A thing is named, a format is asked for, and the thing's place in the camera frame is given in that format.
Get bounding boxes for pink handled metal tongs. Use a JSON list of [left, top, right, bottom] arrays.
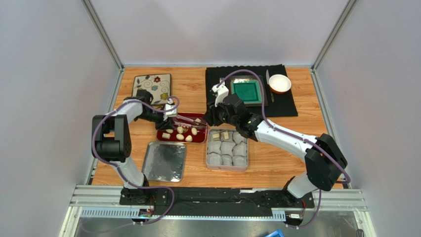
[[173, 114, 208, 128]]

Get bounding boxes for red lacquer tray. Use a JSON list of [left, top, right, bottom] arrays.
[[156, 113, 208, 144]]

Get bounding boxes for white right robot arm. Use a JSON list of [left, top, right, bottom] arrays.
[[203, 94, 348, 199]]

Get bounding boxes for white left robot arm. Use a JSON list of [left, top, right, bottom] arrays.
[[91, 89, 179, 193]]

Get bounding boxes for green square plate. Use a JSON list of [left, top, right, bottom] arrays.
[[224, 75, 268, 107]]

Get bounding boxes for floral square plate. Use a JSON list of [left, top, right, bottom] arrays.
[[132, 74, 172, 105]]

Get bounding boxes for pink metal tin box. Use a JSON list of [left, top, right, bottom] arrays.
[[205, 128, 249, 172]]

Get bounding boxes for silver tin lid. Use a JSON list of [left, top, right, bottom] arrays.
[[142, 141, 187, 182]]

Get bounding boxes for silver knife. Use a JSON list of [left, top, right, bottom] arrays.
[[265, 69, 275, 103]]

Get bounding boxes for white orange bowl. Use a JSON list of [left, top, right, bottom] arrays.
[[268, 74, 292, 94]]

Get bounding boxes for blue plastic object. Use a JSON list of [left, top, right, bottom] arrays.
[[264, 229, 284, 237]]

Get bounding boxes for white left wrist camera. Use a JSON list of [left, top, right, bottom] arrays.
[[164, 104, 178, 119]]

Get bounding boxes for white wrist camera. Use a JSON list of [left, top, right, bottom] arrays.
[[164, 104, 178, 119], [211, 84, 229, 107]]

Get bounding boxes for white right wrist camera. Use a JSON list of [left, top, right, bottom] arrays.
[[211, 84, 229, 107]]

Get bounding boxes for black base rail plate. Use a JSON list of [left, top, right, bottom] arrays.
[[119, 187, 316, 217]]

